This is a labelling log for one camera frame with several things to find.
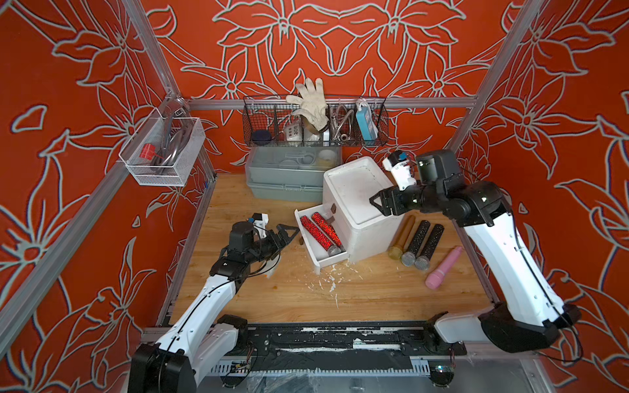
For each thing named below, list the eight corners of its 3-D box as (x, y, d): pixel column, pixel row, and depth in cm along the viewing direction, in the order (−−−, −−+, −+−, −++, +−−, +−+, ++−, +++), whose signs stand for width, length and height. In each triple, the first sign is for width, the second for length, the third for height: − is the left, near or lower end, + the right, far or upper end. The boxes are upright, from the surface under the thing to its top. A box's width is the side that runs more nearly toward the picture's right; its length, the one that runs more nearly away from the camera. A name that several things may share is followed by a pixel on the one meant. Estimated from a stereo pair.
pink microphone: (433, 293, 83) (436, 290, 81) (422, 284, 85) (425, 281, 83) (461, 252, 93) (464, 249, 91) (451, 245, 95) (453, 242, 93)
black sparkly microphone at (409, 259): (399, 263, 91) (402, 258, 89) (417, 222, 103) (420, 217, 101) (411, 269, 90) (414, 265, 87) (427, 226, 102) (431, 222, 99)
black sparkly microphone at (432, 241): (413, 265, 89) (415, 262, 88) (433, 225, 101) (435, 222, 99) (424, 272, 88) (426, 269, 86) (443, 230, 99) (446, 227, 97)
